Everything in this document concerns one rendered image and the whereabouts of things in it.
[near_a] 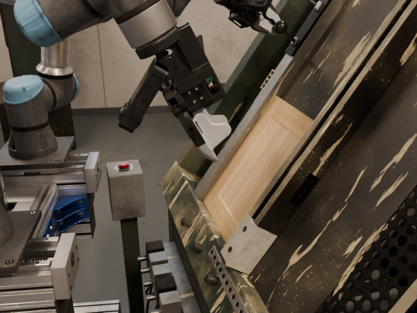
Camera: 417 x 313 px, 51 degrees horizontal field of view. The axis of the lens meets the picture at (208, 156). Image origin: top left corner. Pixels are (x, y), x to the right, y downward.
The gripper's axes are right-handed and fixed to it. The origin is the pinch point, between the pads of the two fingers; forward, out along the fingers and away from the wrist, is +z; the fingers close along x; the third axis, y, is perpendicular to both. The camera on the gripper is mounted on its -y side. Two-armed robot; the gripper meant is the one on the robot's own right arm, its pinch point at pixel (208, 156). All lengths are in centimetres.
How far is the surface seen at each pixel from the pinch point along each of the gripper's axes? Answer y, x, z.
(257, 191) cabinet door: 2, 39, 34
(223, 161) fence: -4, 60, 31
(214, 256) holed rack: -16, 30, 40
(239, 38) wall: 47, 416, 81
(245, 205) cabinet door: -3, 40, 36
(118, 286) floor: -92, 125, 100
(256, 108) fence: 13, 63, 22
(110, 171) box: -41, 76, 22
